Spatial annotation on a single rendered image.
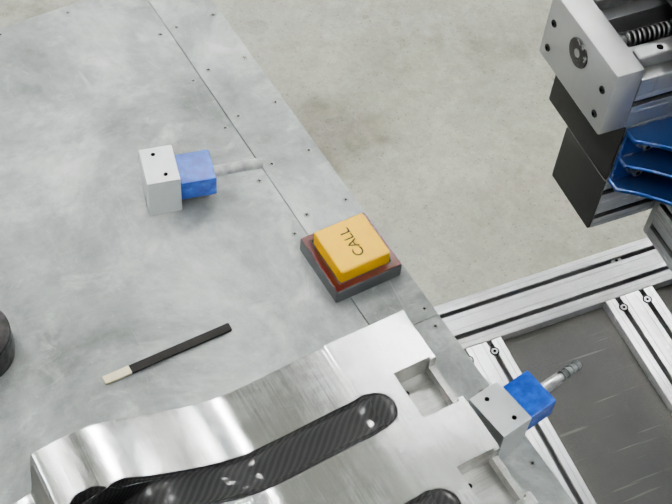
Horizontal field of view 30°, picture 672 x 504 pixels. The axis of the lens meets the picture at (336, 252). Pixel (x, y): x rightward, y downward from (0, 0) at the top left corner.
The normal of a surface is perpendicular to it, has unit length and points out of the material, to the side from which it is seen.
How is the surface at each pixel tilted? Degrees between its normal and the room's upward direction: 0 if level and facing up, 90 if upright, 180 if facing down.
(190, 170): 0
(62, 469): 7
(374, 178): 0
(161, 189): 90
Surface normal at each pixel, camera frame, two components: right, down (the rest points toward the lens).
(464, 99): 0.06, -0.59
